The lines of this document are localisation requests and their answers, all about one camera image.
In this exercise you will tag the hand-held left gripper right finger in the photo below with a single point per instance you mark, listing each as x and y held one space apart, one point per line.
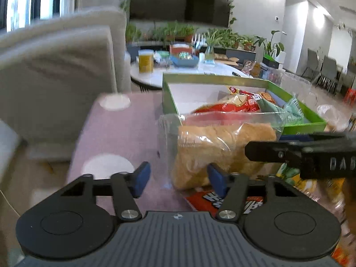
218 179

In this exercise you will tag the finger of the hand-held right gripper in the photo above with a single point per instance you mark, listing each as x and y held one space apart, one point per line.
269 151
328 138

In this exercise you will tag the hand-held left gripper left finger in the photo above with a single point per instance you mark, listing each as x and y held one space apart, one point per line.
140 179

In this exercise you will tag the red packet black white print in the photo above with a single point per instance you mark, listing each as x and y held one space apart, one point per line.
205 200

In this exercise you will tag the clear bread packet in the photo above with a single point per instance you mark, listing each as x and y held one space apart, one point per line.
217 150

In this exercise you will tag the yellow green snack packet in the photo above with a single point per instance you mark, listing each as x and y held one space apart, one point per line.
306 185

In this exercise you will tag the pale green snack packet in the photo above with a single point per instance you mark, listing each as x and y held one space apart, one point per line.
292 111

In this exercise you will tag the yellow red chips packet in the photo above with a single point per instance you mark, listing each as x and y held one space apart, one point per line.
242 100

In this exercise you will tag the large red snack packet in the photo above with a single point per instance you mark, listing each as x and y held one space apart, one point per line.
222 108

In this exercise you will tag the green cardboard box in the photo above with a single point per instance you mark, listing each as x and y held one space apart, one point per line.
169 97

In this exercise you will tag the person's right hand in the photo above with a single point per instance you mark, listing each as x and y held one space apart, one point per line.
351 200

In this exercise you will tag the clear plastic bag of bread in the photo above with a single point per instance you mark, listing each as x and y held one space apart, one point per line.
332 118

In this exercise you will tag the red plastic stool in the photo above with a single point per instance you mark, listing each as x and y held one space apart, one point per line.
350 94

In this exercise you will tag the glass pitcher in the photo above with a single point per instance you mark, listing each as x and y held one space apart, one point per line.
300 89

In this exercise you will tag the grey dining chair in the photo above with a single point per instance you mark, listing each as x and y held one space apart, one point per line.
328 72
311 64

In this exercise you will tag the tall leafy potted plant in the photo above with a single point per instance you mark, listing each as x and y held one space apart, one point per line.
271 46

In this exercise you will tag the round white coffee table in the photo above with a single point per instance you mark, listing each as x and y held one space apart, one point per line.
180 71

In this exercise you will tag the glass vase with plant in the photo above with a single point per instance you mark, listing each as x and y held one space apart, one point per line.
210 52

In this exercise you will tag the green potted plant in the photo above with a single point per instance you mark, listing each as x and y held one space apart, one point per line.
233 39
175 32
133 34

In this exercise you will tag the yellow canister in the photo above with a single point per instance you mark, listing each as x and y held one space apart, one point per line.
146 61

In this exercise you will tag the blue bowl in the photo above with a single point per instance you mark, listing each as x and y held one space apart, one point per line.
185 61

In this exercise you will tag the beige armchair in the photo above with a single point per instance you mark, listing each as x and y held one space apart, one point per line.
55 83

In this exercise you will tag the orange box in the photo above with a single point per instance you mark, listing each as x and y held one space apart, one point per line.
180 49

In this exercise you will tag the black framed window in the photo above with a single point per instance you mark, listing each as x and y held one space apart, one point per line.
27 2

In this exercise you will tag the wall television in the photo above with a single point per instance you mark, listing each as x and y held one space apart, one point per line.
180 0

